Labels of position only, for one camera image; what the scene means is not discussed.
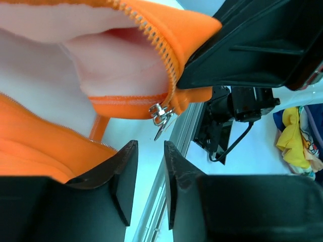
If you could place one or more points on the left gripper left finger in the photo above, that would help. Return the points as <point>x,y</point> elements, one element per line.
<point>95,206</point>

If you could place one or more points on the aluminium table front rail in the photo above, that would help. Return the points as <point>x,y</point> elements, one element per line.
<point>155,210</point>

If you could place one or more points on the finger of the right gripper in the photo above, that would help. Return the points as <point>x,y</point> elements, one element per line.
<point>261,44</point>

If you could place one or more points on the orange zip-up jacket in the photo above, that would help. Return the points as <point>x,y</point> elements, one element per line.
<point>68,67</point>

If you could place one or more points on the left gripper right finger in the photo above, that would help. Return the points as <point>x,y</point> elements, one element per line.
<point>204,207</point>

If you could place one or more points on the pile of colourful clothes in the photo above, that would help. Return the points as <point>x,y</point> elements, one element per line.
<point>300,139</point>

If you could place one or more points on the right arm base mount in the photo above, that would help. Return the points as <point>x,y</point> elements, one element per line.
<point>229,104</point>

